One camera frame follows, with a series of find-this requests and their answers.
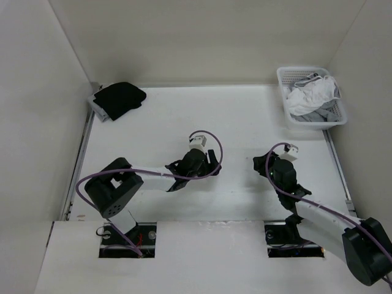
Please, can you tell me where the folded grey tank top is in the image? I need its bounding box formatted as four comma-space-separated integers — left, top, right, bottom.
87, 95, 110, 123

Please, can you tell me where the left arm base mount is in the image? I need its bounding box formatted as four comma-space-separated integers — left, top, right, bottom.
95, 222, 157, 258

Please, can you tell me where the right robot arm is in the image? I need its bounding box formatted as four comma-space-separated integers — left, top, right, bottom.
253, 153, 391, 286

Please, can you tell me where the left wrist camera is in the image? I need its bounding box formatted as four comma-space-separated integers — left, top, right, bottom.
189, 135, 207, 152

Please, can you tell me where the right metal table rail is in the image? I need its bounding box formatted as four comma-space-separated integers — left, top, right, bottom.
323, 130, 357, 217

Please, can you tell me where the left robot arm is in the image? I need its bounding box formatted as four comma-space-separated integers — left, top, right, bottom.
84, 148, 221, 244

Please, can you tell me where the left metal table rail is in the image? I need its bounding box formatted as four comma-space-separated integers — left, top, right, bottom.
56, 81, 100, 221

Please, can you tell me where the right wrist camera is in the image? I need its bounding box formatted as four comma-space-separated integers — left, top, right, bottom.
279, 145, 299, 162

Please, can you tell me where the white plastic basket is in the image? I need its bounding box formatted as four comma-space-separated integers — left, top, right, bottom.
276, 66, 348, 130

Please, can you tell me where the folded black tank top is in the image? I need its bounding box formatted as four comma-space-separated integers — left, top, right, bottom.
93, 82, 147, 121

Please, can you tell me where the white tank top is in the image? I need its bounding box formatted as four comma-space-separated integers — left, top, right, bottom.
286, 73, 341, 116

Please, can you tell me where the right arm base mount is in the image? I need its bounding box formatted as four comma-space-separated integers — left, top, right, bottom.
264, 222, 325, 258

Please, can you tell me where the metal table rail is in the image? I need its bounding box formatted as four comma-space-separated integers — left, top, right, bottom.
323, 130, 357, 217
56, 81, 100, 221

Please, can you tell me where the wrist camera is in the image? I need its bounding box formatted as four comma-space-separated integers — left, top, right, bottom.
189, 135, 207, 152
279, 145, 299, 162

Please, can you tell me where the grey tank top in basket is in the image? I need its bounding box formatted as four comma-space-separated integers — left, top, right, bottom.
290, 73, 341, 124

